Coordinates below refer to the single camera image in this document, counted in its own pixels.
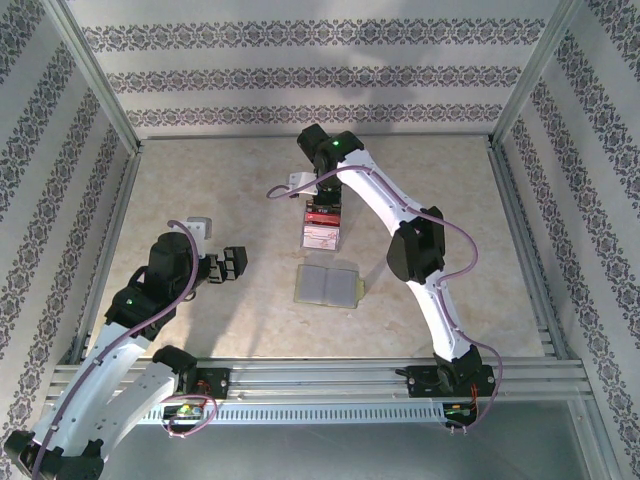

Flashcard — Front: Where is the slotted grey cable duct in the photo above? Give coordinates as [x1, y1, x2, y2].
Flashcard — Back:
[134, 402, 447, 426]

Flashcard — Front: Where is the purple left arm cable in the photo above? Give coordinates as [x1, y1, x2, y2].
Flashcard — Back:
[29, 219, 220, 480]

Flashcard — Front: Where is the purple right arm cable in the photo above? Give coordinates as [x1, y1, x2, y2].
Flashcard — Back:
[267, 164, 504, 436]

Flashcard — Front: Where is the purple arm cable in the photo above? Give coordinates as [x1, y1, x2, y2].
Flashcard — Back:
[267, 164, 504, 436]
[29, 219, 220, 480]

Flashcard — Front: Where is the aluminium frame post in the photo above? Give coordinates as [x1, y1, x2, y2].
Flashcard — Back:
[47, 0, 146, 156]
[487, 0, 587, 151]

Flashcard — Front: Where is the clear acrylic card stand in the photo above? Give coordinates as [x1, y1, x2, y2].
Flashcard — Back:
[298, 198, 345, 257]

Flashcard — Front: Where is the grey metal sheet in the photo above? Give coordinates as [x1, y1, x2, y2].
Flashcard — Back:
[49, 424, 596, 480]

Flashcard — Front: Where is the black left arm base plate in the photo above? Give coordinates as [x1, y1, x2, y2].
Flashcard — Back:
[174, 367, 232, 401]

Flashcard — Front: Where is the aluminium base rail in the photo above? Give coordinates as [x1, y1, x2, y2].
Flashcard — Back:
[47, 357, 589, 404]

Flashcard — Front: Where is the aluminium frame rail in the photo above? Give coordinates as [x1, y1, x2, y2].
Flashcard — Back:
[487, 142, 584, 361]
[139, 132, 491, 144]
[74, 144, 146, 361]

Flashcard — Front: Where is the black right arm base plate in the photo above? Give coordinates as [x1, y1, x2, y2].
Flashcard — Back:
[407, 364, 497, 400]

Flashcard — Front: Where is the clear box lid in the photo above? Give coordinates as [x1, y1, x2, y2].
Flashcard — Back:
[293, 263, 366, 310]

